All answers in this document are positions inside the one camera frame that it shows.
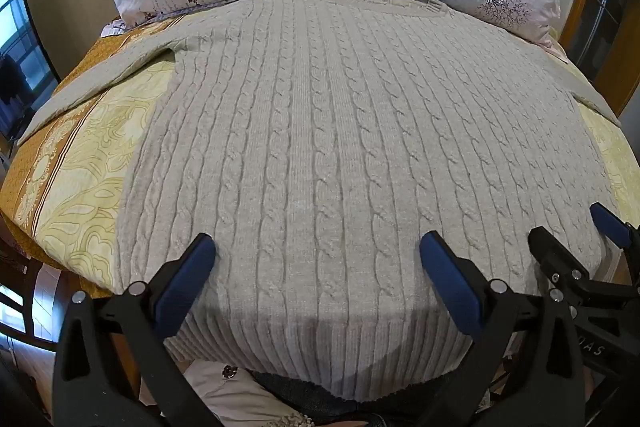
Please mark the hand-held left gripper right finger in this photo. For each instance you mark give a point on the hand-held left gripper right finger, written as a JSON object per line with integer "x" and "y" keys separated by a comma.
{"x": 450, "y": 282}

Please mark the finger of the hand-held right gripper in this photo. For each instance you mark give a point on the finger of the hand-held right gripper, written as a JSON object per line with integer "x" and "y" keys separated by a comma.
{"x": 555, "y": 254}
{"x": 610, "y": 223}

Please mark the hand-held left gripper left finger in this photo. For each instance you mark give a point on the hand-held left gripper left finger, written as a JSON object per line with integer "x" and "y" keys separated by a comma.
{"x": 186, "y": 279}

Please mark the person's pink garment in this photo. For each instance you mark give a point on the person's pink garment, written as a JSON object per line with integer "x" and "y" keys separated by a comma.
{"x": 235, "y": 399}

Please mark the yellow patterned bed sheet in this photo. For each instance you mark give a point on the yellow patterned bed sheet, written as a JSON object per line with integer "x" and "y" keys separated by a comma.
{"x": 85, "y": 187}

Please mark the person's dark pants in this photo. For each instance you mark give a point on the person's dark pants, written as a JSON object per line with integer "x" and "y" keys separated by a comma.
{"x": 320, "y": 394}

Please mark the window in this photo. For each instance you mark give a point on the window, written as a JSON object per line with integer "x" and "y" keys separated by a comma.
{"x": 15, "y": 12}

